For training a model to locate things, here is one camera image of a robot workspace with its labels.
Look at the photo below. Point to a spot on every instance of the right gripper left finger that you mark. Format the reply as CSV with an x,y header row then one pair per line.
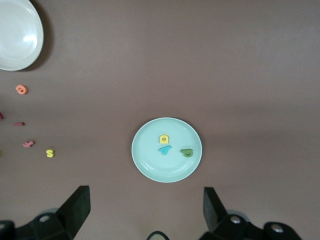
x,y
62,220

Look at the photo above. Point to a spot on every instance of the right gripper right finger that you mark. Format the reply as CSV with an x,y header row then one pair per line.
x,y
225,225

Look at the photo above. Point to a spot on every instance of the green letter p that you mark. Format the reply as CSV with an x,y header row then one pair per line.
x,y
187,152

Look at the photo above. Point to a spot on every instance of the teal letter y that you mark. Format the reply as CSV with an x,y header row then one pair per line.
x,y
164,150

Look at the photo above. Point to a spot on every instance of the yellow letter d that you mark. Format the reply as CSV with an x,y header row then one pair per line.
x,y
164,139

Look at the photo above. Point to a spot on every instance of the yellow letter s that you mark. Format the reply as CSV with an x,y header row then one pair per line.
x,y
50,153

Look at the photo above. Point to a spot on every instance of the pink letter f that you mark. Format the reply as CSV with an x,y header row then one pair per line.
x,y
28,144

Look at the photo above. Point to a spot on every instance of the light green plate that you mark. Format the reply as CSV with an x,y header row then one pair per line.
x,y
150,165

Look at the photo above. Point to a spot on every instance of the red letter i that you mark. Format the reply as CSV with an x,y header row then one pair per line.
x,y
19,123

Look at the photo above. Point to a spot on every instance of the dark red letter k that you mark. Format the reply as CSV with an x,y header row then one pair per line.
x,y
1,116

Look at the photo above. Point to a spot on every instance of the orange letter e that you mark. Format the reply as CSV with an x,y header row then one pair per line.
x,y
21,89

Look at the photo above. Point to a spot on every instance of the brown table cover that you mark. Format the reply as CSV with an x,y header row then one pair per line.
x,y
160,75

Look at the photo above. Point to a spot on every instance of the cream white plate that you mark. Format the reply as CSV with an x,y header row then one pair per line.
x,y
15,32

